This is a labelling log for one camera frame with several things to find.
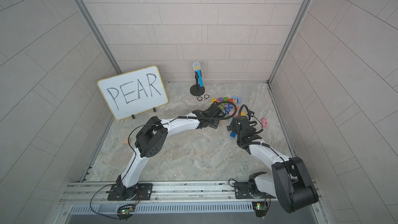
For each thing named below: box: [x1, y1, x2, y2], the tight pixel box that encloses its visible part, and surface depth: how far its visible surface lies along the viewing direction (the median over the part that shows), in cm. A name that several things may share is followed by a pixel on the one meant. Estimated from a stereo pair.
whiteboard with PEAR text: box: [96, 65, 169, 121], surface depth 93 cm
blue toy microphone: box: [192, 61, 204, 88], surface depth 98 cm
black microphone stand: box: [189, 71, 205, 97], surface depth 113 cm
